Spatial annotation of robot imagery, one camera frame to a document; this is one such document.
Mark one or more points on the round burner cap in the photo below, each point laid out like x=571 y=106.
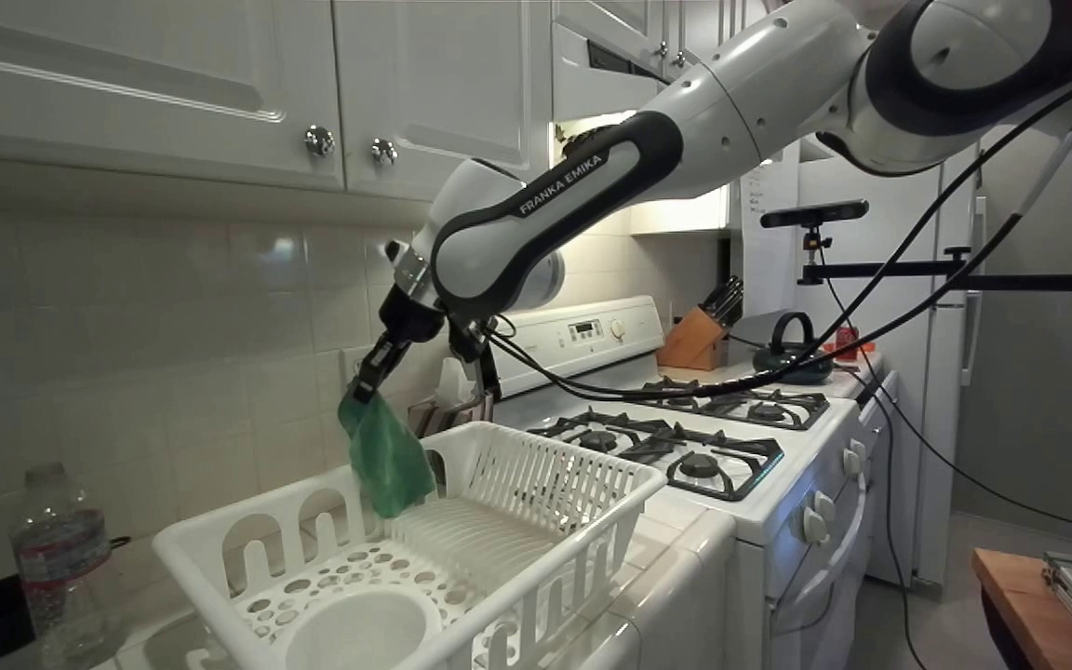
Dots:
x=597 y=440
x=697 y=466

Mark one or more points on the metal cabinet knob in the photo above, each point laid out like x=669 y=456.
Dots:
x=318 y=137
x=383 y=151

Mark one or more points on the small red object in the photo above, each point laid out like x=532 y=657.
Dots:
x=845 y=343

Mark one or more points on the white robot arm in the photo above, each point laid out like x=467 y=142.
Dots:
x=733 y=97

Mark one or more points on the white gas stove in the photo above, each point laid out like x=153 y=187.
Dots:
x=798 y=598

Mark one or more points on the white stove knob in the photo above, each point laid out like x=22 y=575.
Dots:
x=852 y=458
x=816 y=518

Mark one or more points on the white refrigerator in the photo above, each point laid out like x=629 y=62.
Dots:
x=933 y=470

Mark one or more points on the black camera support boom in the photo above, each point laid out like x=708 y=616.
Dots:
x=893 y=268

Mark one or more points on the white plastic dish rack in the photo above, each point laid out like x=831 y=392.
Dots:
x=351 y=634

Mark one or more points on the black stove grate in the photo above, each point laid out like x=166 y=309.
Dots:
x=733 y=450
x=783 y=404

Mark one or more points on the narrow white cabinet door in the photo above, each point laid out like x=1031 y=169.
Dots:
x=448 y=88

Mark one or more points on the wooden table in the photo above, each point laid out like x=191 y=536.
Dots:
x=1016 y=611

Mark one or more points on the wooden knife block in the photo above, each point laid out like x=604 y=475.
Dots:
x=689 y=343

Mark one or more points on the black camera bar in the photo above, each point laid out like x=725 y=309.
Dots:
x=816 y=213

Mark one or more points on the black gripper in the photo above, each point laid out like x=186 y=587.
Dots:
x=409 y=320

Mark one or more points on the wide white cabinet door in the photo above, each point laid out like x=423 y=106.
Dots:
x=140 y=88

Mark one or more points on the clear plastic water bottle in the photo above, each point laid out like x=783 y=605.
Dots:
x=57 y=561

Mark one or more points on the green towel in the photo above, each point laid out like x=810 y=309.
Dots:
x=388 y=466

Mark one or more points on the dark kettle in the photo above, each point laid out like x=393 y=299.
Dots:
x=798 y=366

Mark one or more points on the white crumpled bag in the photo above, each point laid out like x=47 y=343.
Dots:
x=453 y=392

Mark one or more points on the white cabinet above hood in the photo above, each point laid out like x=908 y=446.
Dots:
x=597 y=62

